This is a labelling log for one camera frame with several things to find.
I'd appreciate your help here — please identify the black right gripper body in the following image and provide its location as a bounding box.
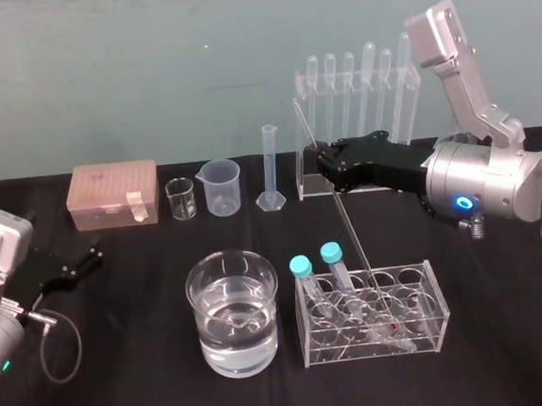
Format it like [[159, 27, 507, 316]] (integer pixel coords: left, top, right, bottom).
[[333, 125, 437, 203]]

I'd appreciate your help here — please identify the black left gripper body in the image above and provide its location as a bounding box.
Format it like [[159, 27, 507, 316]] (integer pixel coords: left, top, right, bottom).
[[7, 243, 75, 309]]

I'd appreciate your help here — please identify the small empty glass beaker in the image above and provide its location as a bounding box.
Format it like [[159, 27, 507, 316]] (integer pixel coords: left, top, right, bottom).
[[164, 176, 200, 221]]

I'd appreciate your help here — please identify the teal capped plastic tube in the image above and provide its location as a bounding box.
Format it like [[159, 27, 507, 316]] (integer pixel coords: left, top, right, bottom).
[[318, 239, 367, 325], [288, 252, 337, 327]]

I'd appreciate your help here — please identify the large glass beaker with water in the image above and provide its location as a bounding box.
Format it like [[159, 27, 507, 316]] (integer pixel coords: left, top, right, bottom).
[[182, 245, 288, 381]]

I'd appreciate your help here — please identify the clear acrylic test tube rack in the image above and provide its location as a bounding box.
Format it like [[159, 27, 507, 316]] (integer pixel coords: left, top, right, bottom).
[[292, 258, 455, 369]]

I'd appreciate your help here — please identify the clear acrylic pipette stand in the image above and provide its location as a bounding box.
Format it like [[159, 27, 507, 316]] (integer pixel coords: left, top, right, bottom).
[[286, 58, 431, 203]]

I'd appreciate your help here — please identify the pink translucent pipette tip box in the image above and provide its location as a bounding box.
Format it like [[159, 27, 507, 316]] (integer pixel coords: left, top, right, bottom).
[[62, 157, 163, 233]]

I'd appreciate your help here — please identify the plastic graduated cylinder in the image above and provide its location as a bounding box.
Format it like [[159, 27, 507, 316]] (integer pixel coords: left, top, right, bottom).
[[248, 122, 288, 214]]

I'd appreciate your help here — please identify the clear plastic measuring cup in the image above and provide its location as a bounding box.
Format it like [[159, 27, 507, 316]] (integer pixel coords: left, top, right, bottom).
[[193, 157, 245, 219]]

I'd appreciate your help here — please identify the black table cloth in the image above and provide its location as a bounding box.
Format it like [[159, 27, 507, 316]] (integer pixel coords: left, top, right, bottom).
[[0, 125, 542, 406]]

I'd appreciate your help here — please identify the thin dark gripper cable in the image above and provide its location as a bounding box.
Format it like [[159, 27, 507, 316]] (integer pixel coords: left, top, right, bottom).
[[15, 302, 87, 388]]

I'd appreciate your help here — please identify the silver spring cable plug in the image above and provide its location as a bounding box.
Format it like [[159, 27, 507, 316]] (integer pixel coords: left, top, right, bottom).
[[458, 211, 488, 242]]

